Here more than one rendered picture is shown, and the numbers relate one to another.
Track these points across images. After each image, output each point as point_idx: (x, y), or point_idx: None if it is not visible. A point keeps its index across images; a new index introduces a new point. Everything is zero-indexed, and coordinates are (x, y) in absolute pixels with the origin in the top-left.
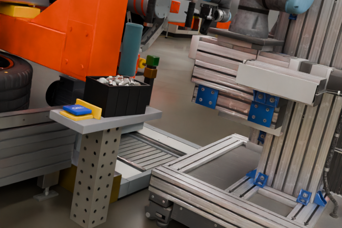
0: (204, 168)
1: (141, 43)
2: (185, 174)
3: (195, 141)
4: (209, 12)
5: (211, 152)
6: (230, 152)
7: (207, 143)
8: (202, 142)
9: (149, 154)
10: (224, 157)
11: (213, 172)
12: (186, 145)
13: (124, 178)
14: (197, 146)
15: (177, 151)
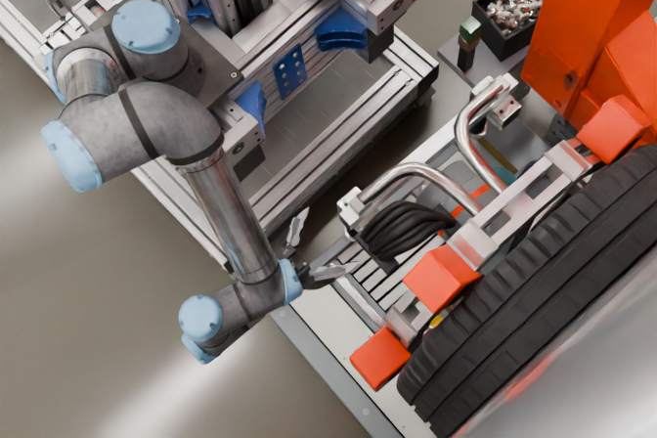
0: (350, 99)
1: (456, 305)
2: (392, 57)
3: (253, 434)
4: (294, 228)
5: (319, 147)
6: (273, 175)
7: (225, 428)
8: (236, 432)
9: (400, 268)
10: (296, 149)
11: (338, 90)
12: (311, 322)
13: (459, 152)
14: (286, 318)
15: (340, 281)
